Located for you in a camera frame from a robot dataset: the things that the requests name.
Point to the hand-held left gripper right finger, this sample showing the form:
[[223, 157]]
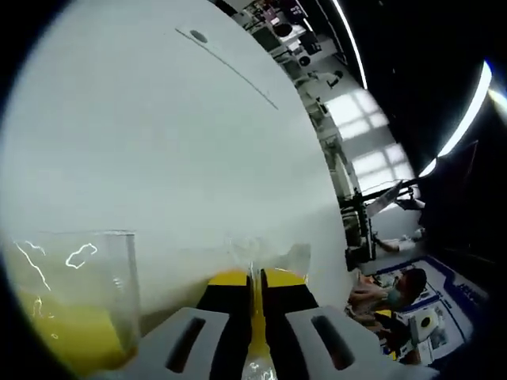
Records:
[[317, 348]]

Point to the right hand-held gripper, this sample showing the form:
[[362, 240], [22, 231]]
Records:
[[424, 326]]

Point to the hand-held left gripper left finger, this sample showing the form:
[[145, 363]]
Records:
[[166, 348]]

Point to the wide ceiling light strip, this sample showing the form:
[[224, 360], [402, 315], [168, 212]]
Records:
[[463, 118]]

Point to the thin curved ceiling light strip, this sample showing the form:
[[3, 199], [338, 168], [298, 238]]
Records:
[[350, 43]]

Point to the dark table grommet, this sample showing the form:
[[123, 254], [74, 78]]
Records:
[[198, 36]]

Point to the blue wall poster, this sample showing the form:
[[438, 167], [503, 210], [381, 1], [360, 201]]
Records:
[[447, 305]]

